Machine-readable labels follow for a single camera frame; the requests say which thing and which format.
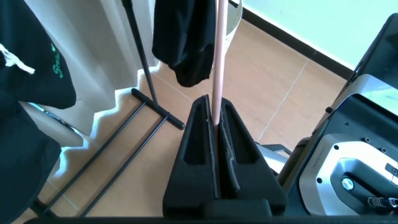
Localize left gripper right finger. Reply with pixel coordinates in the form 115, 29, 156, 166
217, 98, 287, 217

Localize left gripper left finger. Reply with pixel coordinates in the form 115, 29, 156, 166
162, 95, 220, 218

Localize pink clothes hanger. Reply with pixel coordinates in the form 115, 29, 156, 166
211, 0, 229, 127

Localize black garment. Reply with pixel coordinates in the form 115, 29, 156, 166
151, 0, 217, 88

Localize black shorts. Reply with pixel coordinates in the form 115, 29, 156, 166
0, 0, 77, 224

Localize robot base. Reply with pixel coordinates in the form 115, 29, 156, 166
254, 12, 398, 217

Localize black clothes rack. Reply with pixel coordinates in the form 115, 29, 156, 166
29, 0, 186, 218

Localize white laundry basket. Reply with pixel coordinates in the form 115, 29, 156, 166
224, 0, 244, 55

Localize beige curtain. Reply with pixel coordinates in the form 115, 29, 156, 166
18, 0, 159, 149

